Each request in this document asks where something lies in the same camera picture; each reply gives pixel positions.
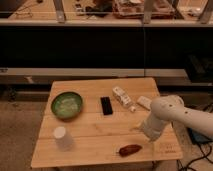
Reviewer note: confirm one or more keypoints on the black power box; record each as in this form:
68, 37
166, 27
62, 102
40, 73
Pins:
197, 138

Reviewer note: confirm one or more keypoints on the green bowl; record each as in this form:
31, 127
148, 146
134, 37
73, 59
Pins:
67, 105

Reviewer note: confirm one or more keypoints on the white carton box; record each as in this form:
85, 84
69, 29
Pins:
122, 96

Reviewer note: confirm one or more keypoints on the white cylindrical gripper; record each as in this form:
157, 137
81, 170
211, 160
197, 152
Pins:
152, 127

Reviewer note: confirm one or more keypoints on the white upside-down cup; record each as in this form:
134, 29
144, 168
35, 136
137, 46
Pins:
63, 138

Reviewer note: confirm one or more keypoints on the black rectangular block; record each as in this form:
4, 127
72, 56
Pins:
106, 106

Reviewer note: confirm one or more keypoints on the wooden folding table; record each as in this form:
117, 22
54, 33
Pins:
97, 138

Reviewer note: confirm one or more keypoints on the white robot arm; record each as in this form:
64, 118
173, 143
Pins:
166, 109

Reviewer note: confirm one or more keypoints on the white sponge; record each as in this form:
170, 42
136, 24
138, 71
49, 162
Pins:
144, 102

